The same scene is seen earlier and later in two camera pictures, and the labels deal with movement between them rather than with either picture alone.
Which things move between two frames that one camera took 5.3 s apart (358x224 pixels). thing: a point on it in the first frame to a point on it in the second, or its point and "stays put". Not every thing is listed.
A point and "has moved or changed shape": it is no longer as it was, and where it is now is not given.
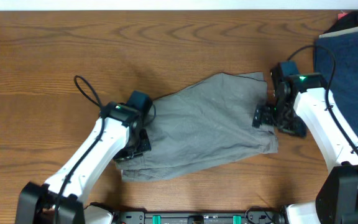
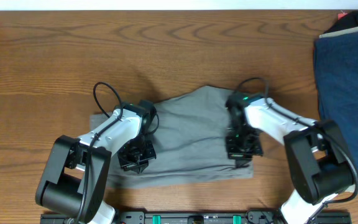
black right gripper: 260,115 to 243,150
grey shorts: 211,124 has moved or changed shape
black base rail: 250,217 stays put
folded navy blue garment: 355,88 stays put
